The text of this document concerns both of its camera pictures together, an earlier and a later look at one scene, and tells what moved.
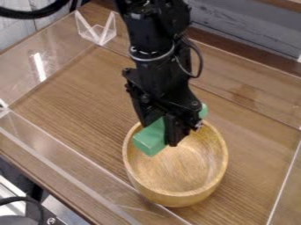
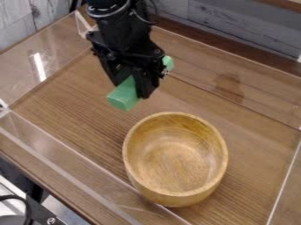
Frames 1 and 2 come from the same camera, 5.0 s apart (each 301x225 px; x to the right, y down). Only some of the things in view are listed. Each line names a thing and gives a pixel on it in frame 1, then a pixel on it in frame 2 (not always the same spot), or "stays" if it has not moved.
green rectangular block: [151, 139] -> [124, 96]
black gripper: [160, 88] -> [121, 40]
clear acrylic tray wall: [73, 175] stays
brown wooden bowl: [181, 174] stays
